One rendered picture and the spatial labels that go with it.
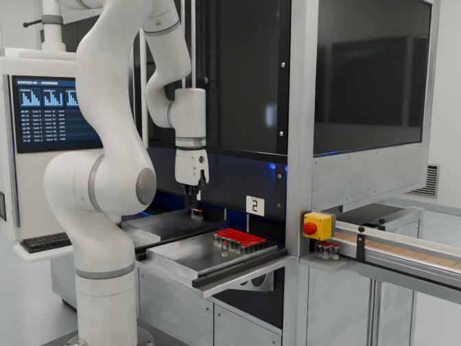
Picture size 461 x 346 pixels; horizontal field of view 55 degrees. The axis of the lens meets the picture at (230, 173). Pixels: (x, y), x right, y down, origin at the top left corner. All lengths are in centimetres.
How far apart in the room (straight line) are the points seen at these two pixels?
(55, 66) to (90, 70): 115
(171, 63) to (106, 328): 61
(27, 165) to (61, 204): 108
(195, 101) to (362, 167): 79
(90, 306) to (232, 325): 96
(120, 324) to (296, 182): 74
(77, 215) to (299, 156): 75
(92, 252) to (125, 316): 15
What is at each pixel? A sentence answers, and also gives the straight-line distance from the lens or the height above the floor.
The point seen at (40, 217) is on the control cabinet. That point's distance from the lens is 205.
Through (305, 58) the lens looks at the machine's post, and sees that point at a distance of 142.
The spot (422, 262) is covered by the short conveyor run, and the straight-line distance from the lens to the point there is 141.
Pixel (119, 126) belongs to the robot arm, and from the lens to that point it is 86.
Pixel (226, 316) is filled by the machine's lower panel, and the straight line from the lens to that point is 184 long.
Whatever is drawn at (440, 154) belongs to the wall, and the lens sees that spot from 615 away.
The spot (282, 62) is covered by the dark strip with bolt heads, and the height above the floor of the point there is 151.
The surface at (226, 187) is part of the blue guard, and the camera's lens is 167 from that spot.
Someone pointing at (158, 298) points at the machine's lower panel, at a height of 47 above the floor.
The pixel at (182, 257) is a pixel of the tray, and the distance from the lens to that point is 148.
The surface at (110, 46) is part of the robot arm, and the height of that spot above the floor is 148.
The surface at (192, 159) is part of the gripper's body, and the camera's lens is 121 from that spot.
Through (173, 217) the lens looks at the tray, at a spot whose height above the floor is 89.
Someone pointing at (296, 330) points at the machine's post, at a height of 62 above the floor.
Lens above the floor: 139
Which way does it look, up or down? 9 degrees down
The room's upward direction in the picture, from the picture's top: straight up
